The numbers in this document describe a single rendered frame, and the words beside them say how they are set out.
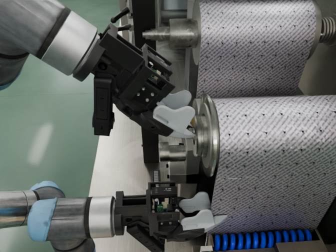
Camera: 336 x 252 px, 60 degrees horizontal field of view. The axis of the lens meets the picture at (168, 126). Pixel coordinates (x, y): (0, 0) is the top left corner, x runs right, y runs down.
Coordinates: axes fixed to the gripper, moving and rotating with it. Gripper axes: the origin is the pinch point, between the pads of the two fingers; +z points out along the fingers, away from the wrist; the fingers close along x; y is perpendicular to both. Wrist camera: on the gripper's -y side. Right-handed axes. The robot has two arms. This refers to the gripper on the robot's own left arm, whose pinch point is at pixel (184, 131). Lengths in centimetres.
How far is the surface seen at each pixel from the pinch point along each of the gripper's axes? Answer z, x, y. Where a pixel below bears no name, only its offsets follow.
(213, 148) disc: 2.2, -5.6, 3.3
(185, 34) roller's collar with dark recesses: -3.2, 23.0, 7.3
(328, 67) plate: 29.4, 23.0, 22.7
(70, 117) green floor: 21, 173, -148
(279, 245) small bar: 28.4, -9.6, -5.1
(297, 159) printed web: 15.4, -5.3, 9.8
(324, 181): 24.6, -5.3, 9.4
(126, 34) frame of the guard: 2, 97, -27
